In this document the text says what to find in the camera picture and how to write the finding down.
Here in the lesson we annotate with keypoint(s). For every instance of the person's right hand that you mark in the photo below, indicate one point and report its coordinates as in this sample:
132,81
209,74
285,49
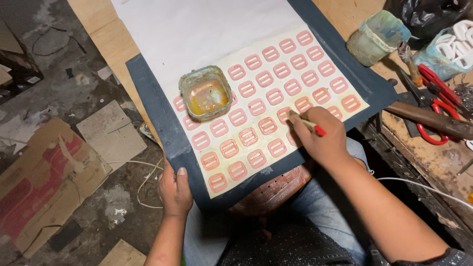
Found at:
325,136

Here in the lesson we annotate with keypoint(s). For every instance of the person's left hand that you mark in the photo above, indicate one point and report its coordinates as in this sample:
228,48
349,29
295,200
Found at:
173,199

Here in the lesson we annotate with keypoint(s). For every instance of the person's right fingers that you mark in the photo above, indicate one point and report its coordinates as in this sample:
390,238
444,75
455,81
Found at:
298,127

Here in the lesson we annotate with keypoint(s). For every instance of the dark grey board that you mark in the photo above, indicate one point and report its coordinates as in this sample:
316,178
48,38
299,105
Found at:
166,122

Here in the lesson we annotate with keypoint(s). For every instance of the rows of pink buckle pieces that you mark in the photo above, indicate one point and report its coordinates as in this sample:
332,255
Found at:
248,136

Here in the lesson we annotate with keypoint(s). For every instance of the cream backing sheet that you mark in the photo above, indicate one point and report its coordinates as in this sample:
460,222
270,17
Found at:
233,132

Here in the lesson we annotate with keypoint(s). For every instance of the square glue container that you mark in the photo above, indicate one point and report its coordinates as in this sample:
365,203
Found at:
207,96

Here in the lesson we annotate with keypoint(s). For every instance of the plastic wrapped green jar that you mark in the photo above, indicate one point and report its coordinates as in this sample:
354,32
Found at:
373,38

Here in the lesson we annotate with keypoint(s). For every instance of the person's dark shirt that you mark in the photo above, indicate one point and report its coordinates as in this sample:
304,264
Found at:
292,247

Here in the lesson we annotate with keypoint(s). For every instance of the white paper sheet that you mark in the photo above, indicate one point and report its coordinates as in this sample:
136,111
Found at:
192,33

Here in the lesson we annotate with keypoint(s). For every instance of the person's blue jeans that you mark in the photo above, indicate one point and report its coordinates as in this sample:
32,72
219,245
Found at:
207,236

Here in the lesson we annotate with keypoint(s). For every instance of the bag of white buckles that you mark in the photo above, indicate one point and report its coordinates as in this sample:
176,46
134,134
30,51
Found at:
443,55

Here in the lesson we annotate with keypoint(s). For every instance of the black plastic bag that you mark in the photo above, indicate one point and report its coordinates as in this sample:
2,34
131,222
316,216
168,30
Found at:
425,14

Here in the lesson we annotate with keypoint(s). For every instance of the brown cardboard piece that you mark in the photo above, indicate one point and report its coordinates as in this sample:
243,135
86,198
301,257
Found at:
111,133

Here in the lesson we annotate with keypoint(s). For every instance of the plywood piece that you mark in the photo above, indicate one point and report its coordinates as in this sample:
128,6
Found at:
122,255

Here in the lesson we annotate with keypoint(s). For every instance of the flattened red printed cardboard box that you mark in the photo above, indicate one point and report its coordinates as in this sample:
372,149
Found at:
40,184

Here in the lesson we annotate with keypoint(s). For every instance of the dark wooden box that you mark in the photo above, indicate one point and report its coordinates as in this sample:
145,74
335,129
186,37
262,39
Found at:
18,70

